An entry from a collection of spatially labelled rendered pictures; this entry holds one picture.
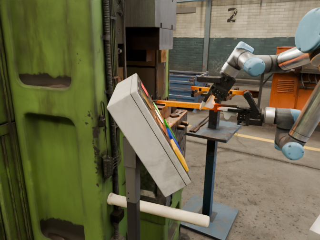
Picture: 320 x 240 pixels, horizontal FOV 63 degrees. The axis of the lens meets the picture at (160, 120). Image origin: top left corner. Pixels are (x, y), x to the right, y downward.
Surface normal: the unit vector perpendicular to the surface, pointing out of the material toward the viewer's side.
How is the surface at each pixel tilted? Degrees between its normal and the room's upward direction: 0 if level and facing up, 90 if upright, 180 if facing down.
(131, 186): 90
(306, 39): 83
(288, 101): 92
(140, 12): 90
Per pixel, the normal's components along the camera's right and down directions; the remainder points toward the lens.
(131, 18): -0.34, 0.27
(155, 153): 0.09, 0.29
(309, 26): -0.98, -0.08
